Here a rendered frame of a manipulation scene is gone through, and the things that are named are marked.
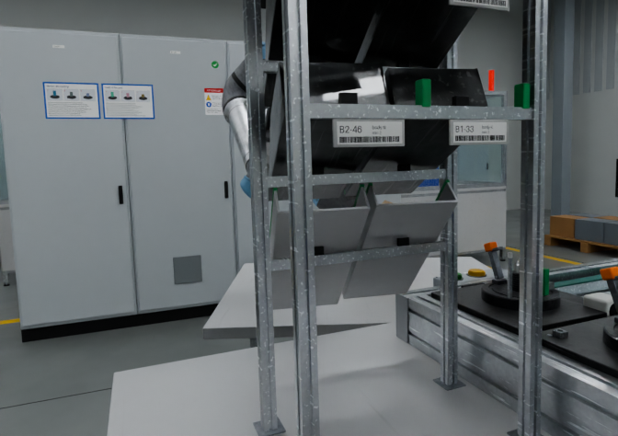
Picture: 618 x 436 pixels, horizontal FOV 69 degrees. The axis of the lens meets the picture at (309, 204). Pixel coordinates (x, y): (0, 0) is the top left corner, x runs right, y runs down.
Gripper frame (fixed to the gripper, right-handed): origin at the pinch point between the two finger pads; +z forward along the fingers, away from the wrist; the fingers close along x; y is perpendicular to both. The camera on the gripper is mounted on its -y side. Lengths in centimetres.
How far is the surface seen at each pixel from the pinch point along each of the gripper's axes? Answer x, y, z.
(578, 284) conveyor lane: -71, 33, 1
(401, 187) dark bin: -20.4, 4.7, 1.5
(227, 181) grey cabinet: 2, 138, -263
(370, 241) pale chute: -11.3, 8.5, 12.4
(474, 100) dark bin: -21.4, -15.5, 15.6
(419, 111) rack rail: -10.5, -16.2, 22.2
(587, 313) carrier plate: -51, 21, 21
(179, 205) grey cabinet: 40, 152, -253
